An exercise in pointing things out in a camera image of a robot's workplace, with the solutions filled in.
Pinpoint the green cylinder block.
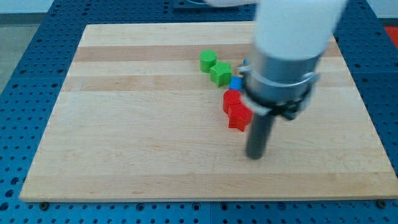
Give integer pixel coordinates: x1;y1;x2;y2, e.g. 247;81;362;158
200;49;217;73

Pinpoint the red cylinder block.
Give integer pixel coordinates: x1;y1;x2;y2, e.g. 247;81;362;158
223;89;241;114

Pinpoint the green star block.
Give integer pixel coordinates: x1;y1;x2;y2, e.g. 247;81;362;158
210;60;232;87

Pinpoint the silver cylindrical wrist flange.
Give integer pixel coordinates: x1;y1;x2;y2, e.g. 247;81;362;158
238;45;320;120

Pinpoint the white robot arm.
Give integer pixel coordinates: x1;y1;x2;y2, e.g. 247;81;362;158
238;0;348;159

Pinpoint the blue block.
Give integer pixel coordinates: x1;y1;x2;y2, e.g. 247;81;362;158
229;76;243;91

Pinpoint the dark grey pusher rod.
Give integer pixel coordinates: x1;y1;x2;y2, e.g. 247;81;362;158
245;114;275;160

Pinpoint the wooden board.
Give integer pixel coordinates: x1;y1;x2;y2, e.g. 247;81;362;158
19;22;397;202

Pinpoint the red star block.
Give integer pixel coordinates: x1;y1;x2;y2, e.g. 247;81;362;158
228;104;253;132

